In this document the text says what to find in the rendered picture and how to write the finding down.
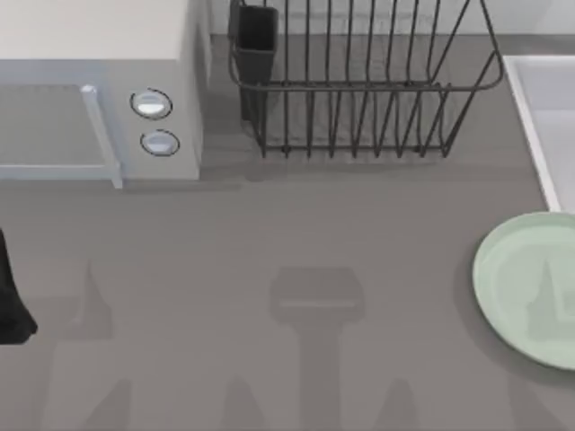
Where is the small microwave knob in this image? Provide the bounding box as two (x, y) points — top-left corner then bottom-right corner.
(139, 129), (181, 158)

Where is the pale microwave oven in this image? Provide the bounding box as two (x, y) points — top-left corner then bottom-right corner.
(0, 0), (213, 189)

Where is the large microwave knob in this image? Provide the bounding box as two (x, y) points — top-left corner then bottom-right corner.
(129, 88), (174, 121)

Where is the black cutlery holder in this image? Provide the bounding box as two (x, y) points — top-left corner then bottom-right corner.
(228, 0), (279, 121)

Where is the pale green plate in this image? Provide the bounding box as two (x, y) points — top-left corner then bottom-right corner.
(472, 211), (575, 372)

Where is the microwave door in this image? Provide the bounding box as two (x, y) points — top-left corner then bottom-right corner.
(0, 83), (123, 189)

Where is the white sink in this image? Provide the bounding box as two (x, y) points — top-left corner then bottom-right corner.
(501, 55), (575, 214)

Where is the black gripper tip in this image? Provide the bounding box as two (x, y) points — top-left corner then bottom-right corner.
(0, 228), (39, 347)

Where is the black wire dish rack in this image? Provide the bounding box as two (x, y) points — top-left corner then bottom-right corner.
(227, 0), (504, 160)

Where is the microwave door handle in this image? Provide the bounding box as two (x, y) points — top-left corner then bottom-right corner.
(80, 84), (124, 189)

